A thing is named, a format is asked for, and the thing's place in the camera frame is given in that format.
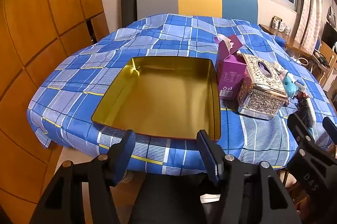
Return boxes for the items on desk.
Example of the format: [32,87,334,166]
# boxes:
[271,16,291,36]

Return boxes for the wooden folding chair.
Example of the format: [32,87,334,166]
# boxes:
[309,40,336,91]

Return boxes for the ornate silver tissue box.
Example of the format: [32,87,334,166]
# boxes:
[237,54,288,120]

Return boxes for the blue plush dolphin toy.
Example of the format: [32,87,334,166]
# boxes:
[282,73,299,98]

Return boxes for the orange wooden wardrobe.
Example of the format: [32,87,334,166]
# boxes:
[1,0,108,223]

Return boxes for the purple cardboard tissue box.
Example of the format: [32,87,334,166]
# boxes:
[215,34,246,100]

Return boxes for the beige right curtain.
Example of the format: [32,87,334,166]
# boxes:
[295,0,322,54]

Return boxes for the brown wooden desk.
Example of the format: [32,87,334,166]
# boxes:
[259,24,312,58]

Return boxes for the black monitor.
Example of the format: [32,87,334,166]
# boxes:
[321,22,337,49]

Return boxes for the grey yellow blue headboard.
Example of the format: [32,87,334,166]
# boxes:
[136,0,258,25]

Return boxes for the black rolled mat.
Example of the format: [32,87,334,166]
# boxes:
[120,0,137,28]

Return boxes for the gold metal tin tray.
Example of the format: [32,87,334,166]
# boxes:
[91,56,221,141]

